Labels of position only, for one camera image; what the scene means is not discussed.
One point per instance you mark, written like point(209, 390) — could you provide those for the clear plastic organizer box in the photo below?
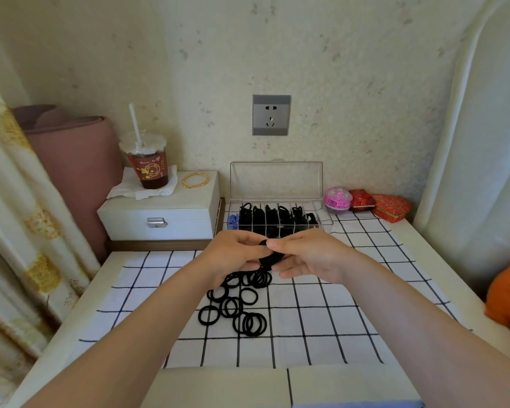
point(276, 182)

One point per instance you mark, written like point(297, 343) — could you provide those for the orange cushion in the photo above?
point(509, 295)

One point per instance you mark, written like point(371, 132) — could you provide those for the plastic cup of brown drink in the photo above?
point(148, 165)

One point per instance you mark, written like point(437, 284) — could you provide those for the small red gift box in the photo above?
point(362, 200)

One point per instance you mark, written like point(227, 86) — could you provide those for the person's right thumb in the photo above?
point(290, 269)

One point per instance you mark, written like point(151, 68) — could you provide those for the pink rolled mat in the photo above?
point(78, 165)

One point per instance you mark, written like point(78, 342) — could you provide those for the white drinking straw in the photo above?
point(134, 123)

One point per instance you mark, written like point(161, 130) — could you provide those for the cream floral curtain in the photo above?
point(21, 233)

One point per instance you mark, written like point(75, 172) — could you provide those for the white tissue paper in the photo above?
point(125, 187)

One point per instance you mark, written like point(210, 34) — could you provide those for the grey wall socket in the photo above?
point(271, 115)

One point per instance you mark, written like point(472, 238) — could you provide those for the person's right hand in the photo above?
point(318, 257)

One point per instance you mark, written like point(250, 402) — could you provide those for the person's right forearm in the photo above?
point(420, 335)

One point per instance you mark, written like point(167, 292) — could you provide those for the white black-checked cloth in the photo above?
point(314, 318)

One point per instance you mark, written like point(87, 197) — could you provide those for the plain white curtain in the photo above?
point(476, 157)

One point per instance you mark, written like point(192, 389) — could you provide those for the white jewelry box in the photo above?
point(161, 210)

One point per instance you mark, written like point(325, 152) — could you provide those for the red heart-shaped box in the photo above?
point(392, 207)

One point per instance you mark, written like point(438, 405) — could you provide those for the gold bangle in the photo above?
point(196, 180)

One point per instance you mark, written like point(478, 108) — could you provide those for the person's left hand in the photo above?
point(221, 257)

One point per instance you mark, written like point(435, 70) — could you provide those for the person's left forearm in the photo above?
point(136, 335)

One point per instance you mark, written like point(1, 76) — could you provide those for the person's left thumb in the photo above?
point(248, 262)

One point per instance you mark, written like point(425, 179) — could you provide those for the pink round case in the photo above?
point(338, 198)

